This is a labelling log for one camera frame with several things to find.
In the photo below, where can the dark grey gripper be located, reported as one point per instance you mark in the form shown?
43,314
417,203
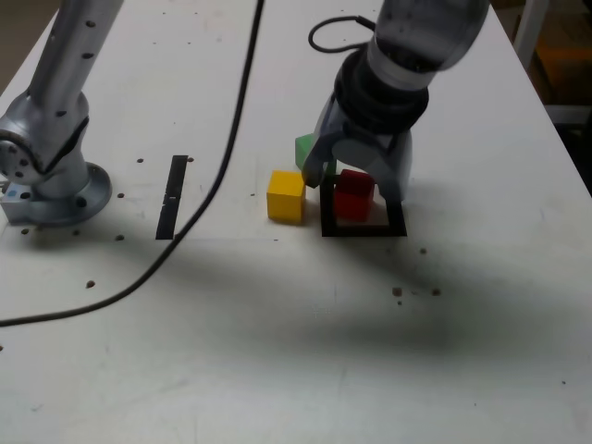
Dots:
386,142

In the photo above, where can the red cube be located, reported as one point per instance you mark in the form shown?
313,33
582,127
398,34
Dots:
351,199

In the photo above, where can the green cube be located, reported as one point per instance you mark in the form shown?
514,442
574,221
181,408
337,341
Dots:
303,148

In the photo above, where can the yellow cube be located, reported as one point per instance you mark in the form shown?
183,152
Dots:
284,199

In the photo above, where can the black tape square outline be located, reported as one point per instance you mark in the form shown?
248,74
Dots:
365,230

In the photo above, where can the black tape strip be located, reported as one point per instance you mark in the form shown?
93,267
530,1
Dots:
168,217

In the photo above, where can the yellow box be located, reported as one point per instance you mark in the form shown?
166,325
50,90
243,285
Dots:
569,69

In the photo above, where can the white metal frame post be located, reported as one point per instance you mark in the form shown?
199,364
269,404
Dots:
529,28

